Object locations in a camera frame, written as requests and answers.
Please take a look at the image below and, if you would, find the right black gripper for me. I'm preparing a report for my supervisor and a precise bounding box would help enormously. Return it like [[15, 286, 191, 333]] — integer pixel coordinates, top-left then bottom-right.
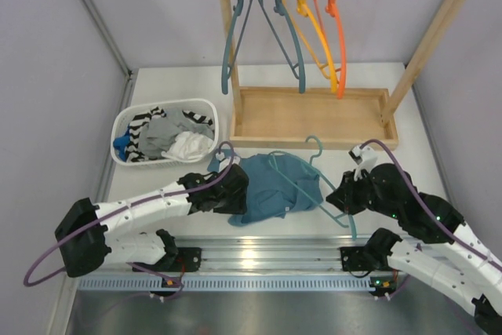
[[326, 166, 400, 218]]

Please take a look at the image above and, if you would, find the teal hanger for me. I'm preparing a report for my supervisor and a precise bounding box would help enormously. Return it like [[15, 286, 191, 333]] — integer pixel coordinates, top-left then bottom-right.
[[267, 135, 358, 241], [250, 0, 307, 95], [221, 0, 259, 95]]

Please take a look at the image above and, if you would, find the teal blue tank top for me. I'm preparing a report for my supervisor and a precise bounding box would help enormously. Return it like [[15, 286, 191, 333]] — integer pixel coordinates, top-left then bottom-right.
[[208, 154, 323, 228]]

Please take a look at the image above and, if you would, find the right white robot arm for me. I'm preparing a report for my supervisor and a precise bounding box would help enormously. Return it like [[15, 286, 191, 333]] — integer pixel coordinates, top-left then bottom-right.
[[326, 163, 501, 334]]

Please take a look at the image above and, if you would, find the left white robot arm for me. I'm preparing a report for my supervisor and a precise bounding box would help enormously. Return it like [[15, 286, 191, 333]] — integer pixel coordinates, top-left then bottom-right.
[[55, 164, 249, 278]]

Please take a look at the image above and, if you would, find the orange hanger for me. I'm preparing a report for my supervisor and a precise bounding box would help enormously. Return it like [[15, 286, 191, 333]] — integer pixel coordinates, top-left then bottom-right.
[[311, 0, 347, 100]]

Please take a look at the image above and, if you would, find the yellow hanger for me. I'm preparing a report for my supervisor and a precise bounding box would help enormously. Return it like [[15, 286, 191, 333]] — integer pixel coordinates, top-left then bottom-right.
[[274, 0, 341, 93]]

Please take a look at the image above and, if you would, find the white plastic laundry basket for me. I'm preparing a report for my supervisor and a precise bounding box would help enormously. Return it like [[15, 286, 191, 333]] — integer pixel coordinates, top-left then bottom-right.
[[110, 98, 219, 167]]

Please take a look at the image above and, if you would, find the wooden clothes rack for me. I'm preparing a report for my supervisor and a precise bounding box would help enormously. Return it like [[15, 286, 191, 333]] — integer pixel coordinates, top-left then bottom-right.
[[220, 0, 465, 150]]

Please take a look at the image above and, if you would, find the grey garment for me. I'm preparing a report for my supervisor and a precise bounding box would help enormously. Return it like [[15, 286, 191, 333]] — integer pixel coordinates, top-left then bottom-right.
[[138, 109, 215, 159]]

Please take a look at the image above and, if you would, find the black white striped garment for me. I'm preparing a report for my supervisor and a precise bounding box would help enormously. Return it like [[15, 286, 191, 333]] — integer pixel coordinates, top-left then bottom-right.
[[112, 106, 215, 163]]

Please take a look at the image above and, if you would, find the blue garment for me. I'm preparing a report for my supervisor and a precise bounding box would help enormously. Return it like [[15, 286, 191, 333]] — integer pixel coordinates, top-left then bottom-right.
[[112, 134, 130, 159]]

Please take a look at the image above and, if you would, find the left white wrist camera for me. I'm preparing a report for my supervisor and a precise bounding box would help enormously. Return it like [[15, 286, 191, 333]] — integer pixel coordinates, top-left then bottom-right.
[[215, 149, 241, 173]]

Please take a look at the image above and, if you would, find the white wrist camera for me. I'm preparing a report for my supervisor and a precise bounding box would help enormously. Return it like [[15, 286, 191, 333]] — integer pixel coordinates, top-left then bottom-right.
[[215, 149, 241, 173], [349, 145, 377, 181]]

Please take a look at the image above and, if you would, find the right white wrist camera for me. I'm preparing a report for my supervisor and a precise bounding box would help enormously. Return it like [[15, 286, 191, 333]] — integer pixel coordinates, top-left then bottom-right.
[[349, 145, 377, 181]]

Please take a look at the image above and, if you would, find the aluminium mounting rail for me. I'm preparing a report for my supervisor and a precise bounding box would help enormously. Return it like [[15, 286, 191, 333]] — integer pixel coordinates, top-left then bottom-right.
[[78, 236, 405, 296]]

